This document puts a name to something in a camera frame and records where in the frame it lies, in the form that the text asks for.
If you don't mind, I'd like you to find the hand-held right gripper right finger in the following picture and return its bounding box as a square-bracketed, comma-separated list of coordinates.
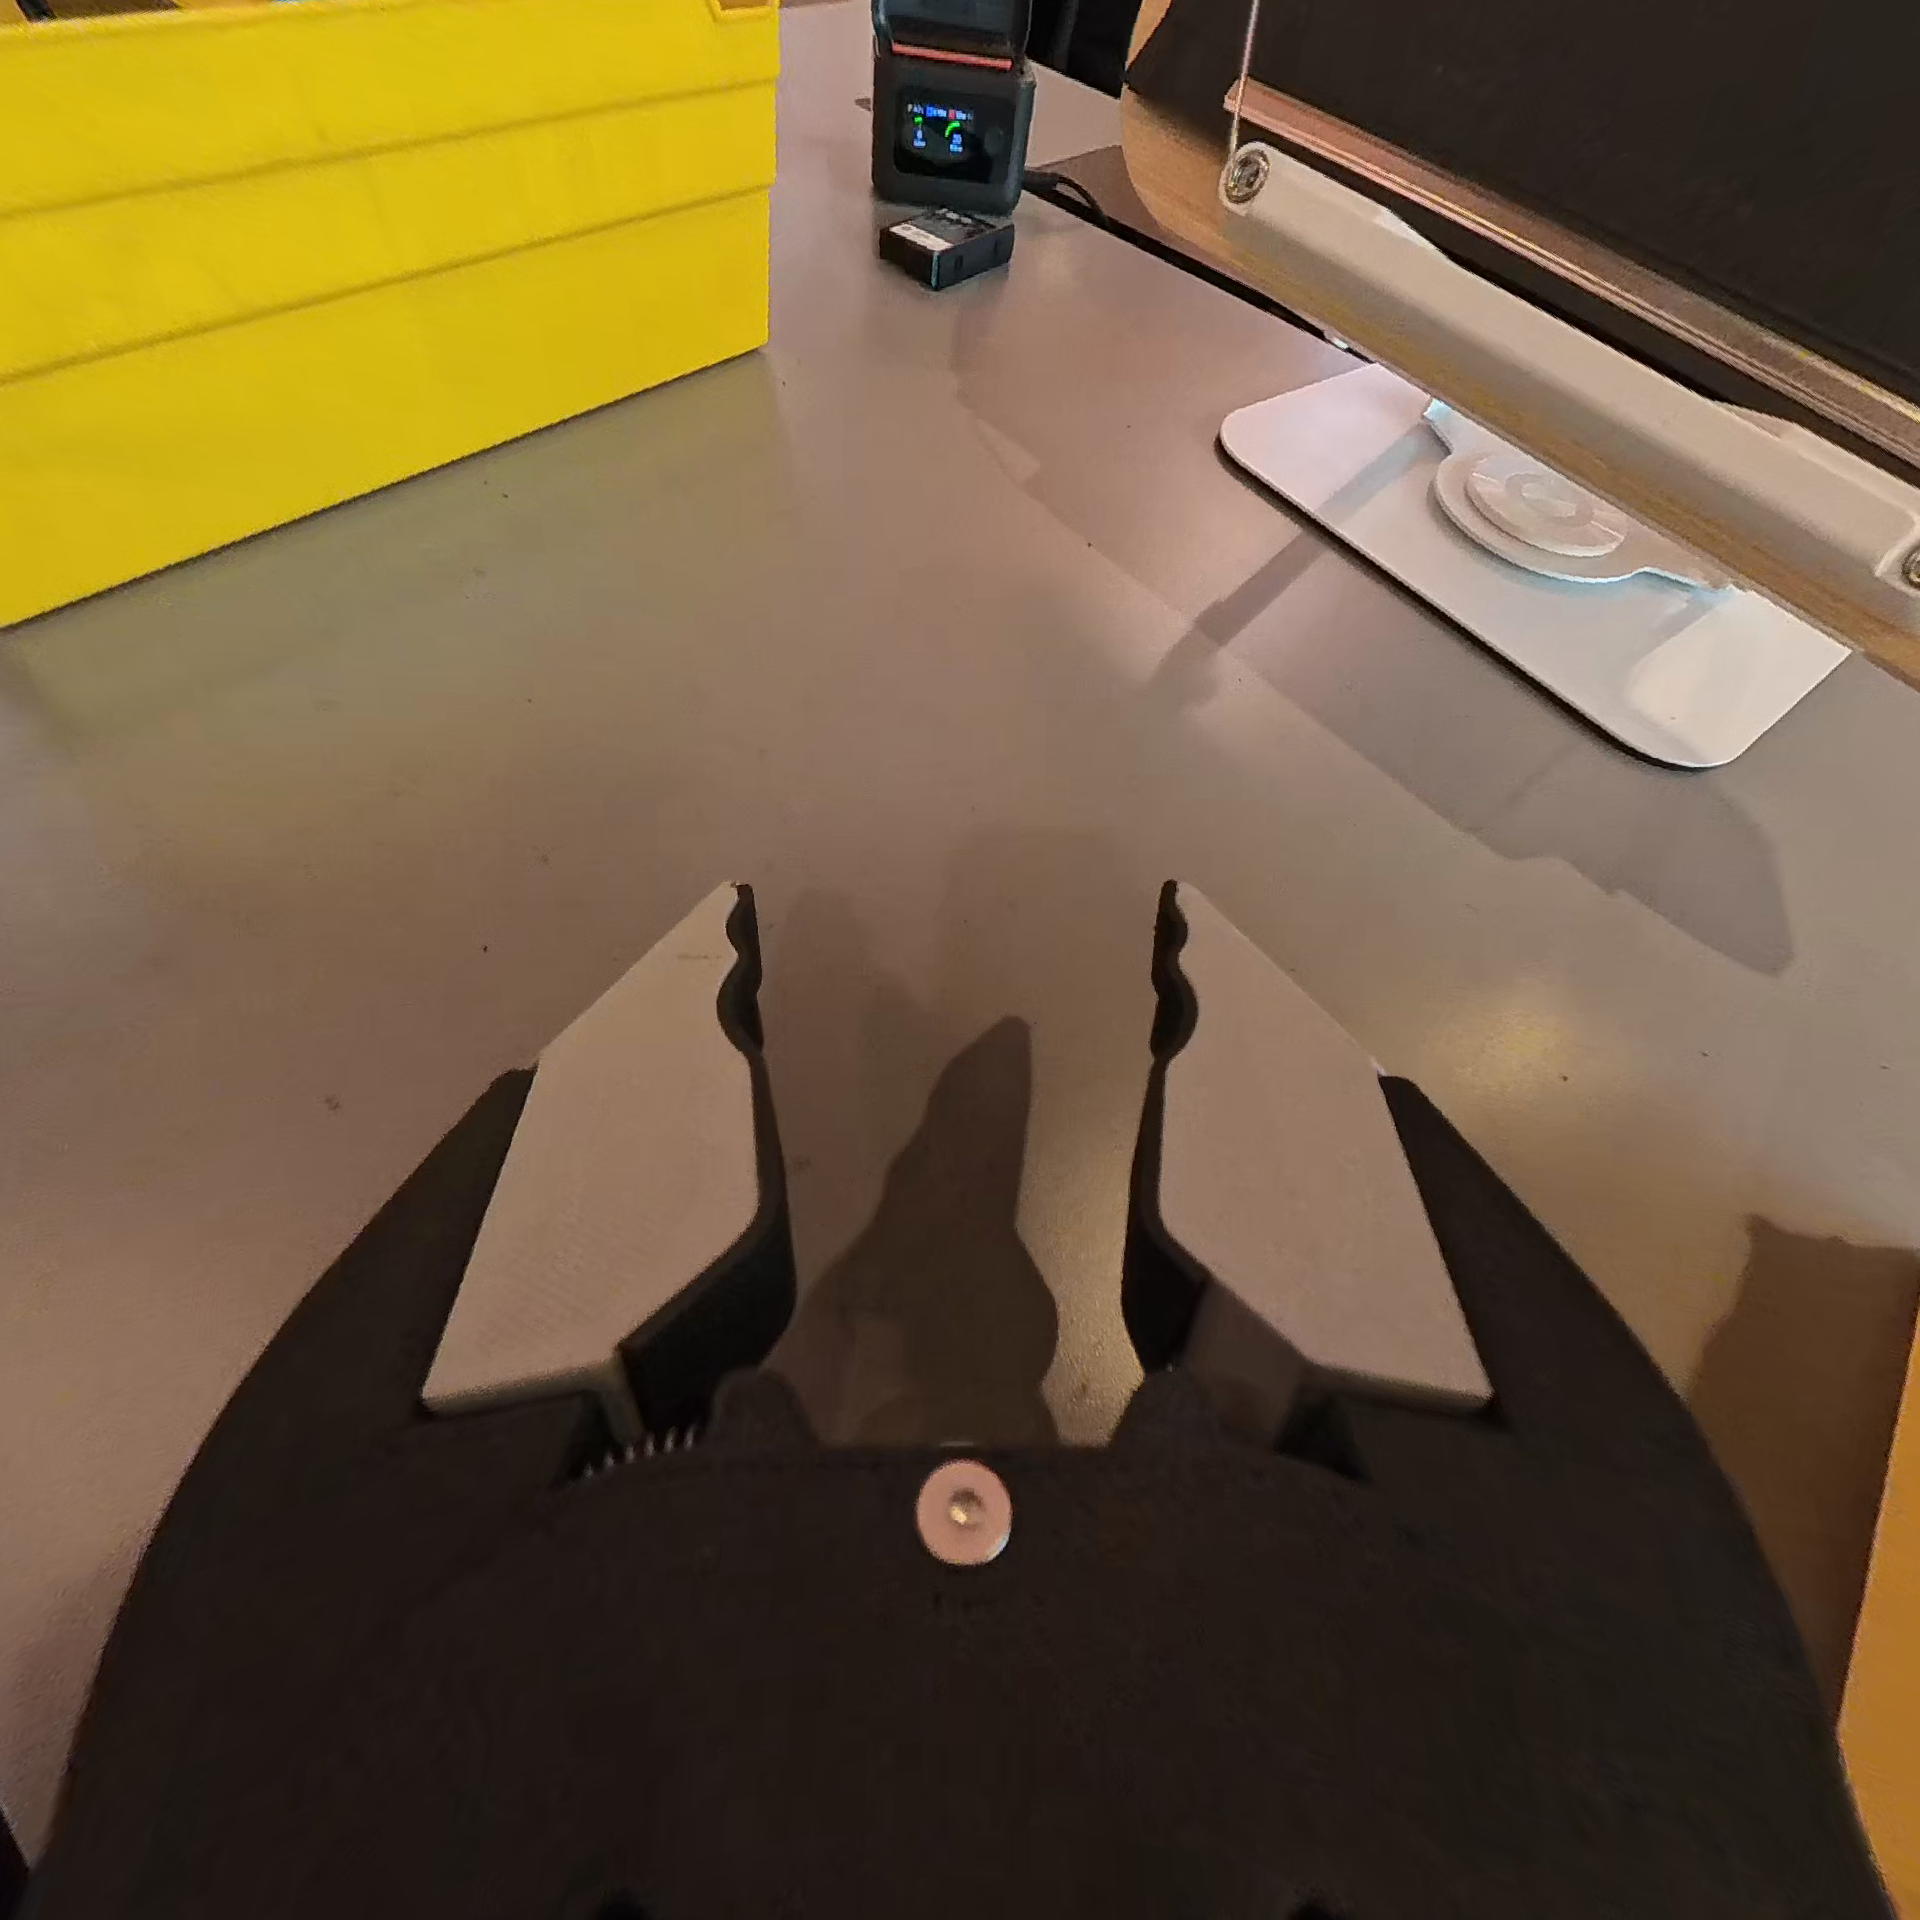
[1121, 880, 1496, 1448]

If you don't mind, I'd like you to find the black charger case with screen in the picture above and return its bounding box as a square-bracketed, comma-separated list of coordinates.
[870, 0, 1039, 207]

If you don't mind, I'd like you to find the white board stand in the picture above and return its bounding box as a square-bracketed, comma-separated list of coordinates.
[1218, 141, 1920, 770]

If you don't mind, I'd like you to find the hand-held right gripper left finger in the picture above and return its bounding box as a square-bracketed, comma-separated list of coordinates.
[415, 881, 799, 1448]

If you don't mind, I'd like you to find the yellow plastic bin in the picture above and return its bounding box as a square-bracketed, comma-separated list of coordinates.
[0, 0, 781, 633]

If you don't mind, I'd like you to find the small black battery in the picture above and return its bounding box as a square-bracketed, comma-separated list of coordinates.
[877, 210, 1018, 297]

